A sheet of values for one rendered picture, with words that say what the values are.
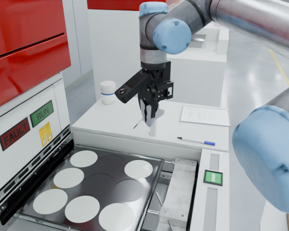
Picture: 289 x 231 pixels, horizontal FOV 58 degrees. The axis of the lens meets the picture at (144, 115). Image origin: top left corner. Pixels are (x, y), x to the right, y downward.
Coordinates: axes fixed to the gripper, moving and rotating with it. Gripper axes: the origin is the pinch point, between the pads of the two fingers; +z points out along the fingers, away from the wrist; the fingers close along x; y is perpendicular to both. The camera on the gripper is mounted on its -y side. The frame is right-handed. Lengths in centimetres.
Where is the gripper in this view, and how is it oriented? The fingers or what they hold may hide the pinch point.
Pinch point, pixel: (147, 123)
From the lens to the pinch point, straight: 82.4
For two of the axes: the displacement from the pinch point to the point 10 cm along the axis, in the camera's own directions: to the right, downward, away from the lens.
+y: 8.4, -2.8, 4.7
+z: 0.1, 8.7, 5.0
